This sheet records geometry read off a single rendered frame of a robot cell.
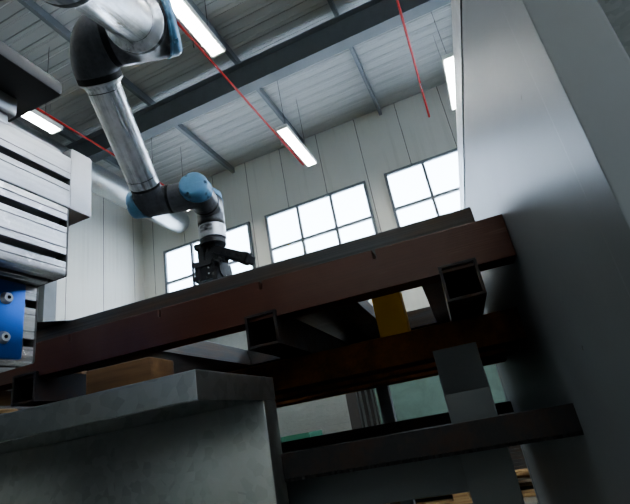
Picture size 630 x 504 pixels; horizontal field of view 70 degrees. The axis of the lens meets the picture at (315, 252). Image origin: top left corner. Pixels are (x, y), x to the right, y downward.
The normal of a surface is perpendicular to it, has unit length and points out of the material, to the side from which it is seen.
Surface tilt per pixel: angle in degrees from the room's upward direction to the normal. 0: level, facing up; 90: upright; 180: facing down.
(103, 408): 90
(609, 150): 90
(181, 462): 90
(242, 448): 90
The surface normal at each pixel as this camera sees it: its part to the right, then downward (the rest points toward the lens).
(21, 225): 0.91, -0.29
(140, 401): -0.31, -0.29
